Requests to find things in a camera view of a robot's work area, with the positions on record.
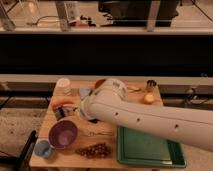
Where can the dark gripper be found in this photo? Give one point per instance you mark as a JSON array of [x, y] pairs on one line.
[[64, 111]]

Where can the purple bowl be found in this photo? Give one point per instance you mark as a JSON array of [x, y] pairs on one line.
[[62, 134]]

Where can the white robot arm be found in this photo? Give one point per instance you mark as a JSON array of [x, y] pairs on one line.
[[188, 126]]

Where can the orange carrot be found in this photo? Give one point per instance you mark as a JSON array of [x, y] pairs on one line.
[[55, 103]]

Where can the light blue small object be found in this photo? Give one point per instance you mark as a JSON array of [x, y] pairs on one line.
[[84, 92]]

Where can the silver fork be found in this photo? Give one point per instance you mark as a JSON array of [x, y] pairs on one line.
[[91, 133]]

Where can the blue cup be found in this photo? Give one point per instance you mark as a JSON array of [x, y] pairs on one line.
[[42, 149]]

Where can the bunch of dark grapes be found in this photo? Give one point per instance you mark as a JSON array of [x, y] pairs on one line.
[[98, 150]]

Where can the black chair back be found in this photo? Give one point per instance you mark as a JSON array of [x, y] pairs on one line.
[[20, 159]]

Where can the yellow banana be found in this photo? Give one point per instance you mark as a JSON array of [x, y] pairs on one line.
[[132, 89]]

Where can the green tray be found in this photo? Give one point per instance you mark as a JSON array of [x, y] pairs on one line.
[[135, 148]]

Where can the yellow round fruit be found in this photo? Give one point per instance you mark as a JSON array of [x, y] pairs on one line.
[[148, 98]]

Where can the metal cup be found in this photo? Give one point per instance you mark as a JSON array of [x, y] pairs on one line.
[[150, 85]]

